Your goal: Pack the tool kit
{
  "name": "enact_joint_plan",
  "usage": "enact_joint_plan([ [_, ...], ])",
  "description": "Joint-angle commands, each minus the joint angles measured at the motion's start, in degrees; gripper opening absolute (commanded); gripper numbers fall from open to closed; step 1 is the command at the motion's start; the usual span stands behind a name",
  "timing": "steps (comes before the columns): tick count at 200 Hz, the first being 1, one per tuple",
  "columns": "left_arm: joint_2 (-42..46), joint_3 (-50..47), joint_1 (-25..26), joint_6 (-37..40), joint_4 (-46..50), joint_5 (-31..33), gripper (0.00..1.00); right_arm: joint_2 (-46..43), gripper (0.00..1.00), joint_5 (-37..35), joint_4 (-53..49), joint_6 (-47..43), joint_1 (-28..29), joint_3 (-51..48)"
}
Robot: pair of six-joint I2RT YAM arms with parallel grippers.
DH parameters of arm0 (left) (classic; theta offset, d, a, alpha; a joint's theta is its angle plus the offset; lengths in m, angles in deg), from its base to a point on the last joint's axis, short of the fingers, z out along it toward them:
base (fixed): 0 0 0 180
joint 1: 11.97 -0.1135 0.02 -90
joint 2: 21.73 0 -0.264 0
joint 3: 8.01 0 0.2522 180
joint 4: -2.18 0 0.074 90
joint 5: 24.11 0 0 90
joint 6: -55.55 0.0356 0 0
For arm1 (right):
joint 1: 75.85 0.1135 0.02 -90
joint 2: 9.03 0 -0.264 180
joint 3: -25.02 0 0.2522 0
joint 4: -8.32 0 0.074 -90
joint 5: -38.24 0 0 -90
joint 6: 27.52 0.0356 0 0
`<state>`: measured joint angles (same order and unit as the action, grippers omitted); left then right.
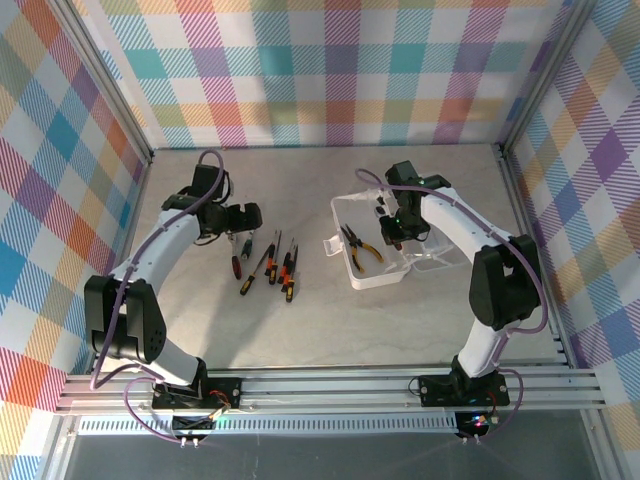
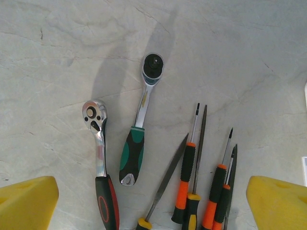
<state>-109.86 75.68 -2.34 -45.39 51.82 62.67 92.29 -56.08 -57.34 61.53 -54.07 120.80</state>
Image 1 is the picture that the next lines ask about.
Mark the clear plastic tool box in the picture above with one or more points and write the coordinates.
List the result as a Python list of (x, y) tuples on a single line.
[(370, 280)]

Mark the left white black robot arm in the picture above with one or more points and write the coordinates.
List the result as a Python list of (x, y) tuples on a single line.
[(150, 250)]

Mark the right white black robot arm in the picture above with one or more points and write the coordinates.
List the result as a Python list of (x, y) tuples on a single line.
[(470, 220)]

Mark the black connector box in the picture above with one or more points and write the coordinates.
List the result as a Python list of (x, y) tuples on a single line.
[(192, 425), (475, 422)]

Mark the aluminium side rail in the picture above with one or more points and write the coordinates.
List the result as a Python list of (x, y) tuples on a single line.
[(131, 225)]

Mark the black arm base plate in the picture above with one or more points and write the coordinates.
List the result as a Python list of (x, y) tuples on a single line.
[(435, 390), (230, 387)]

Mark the aluminium mounting rail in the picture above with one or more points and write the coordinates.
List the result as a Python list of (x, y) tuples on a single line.
[(320, 395)]

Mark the aluminium frame post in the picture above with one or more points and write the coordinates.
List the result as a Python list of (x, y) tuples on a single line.
[(545, 75), (100, 85)]

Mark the aluminium frame leg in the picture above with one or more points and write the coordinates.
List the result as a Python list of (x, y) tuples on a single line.
[(600, 445), (57, 450)]

